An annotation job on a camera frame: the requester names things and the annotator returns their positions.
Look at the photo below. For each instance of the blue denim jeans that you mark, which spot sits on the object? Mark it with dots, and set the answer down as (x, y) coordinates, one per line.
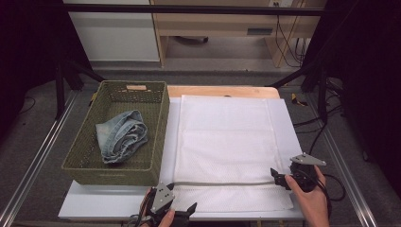
(123, 135)

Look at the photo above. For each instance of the yellow and black tape piece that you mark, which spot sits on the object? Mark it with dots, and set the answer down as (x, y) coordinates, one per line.
(296, 100)

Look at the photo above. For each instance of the green woven basket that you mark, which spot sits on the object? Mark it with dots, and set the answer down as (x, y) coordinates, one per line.
(78, 164)

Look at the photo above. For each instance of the white cabinet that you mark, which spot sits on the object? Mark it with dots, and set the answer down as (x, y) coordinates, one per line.
(116, 34)

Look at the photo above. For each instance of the dark flat object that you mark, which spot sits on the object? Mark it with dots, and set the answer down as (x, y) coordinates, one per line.
(192, 39)

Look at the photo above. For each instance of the black curtain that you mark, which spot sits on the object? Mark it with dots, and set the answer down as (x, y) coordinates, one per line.
(25, 47)
(372, 63)

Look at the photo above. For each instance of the white mesh laundry bag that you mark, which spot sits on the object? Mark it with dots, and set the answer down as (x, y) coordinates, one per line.
(227, 142)

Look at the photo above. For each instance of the wooden desk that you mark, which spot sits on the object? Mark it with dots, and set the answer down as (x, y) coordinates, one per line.
(220, 23)

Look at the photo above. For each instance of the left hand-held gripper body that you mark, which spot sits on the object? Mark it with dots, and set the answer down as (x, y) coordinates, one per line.
(160, 198)

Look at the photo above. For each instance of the person's right hand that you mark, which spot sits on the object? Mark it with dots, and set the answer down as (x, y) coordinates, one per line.
(312, 205)

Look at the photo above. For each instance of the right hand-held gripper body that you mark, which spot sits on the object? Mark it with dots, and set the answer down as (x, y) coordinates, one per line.
(307, 160)

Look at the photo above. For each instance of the black horizontal frame bar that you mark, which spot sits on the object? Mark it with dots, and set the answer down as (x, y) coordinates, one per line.
(189, 9)

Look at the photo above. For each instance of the black metal stand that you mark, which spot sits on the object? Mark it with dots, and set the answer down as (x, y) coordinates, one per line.
(321, 94)
(60, 94)

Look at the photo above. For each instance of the person's left hand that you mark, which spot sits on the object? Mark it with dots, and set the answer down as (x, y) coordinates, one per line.
(167, 219)

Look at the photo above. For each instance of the white wall socket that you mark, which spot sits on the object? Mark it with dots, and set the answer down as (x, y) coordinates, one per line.
(282, 3)

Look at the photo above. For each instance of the aluminium rail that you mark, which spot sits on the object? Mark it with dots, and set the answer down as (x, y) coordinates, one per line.
(363, 208)
(36, 164)

